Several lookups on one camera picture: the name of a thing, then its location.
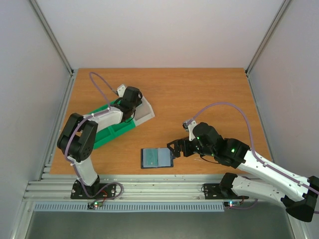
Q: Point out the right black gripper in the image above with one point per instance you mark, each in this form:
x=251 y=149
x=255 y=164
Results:
x=182 y=147

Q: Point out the blue card holder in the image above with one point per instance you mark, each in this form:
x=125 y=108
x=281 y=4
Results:
x=165 y=158

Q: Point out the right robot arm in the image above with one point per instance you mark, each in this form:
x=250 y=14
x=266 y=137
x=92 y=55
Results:
x=296 y=193

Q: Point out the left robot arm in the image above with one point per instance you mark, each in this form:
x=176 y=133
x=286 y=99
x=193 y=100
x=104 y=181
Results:
x=78 y=136

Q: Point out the white plastic bin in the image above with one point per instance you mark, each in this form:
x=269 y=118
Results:
x=143 y=113

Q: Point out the green plastic bin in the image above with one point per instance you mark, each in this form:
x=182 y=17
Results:
x=110 y=133

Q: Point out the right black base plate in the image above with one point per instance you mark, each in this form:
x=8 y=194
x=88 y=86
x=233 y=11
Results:
x=212 y=191

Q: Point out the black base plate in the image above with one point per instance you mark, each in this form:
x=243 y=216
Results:
x=96 y=191
x=212 y=191

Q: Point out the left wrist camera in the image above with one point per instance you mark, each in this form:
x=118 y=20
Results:
x=121 y=90

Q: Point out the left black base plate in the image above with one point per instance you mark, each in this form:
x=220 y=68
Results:
x=96 y=191

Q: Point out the aluminium frame rail front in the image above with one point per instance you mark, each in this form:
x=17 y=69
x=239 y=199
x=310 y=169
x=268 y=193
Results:
x=145 y=188

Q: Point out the grey slotted cable duct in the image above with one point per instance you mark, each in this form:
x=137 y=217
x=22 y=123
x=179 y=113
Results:
x=130 y=207

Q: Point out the left frame post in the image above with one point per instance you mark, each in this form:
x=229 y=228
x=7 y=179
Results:
x=43 y=21

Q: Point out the frame post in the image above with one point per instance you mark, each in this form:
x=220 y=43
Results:
x=268 y=35
x=43 y=21

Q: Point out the right frame post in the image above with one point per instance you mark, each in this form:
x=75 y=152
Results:
x=268 y=35

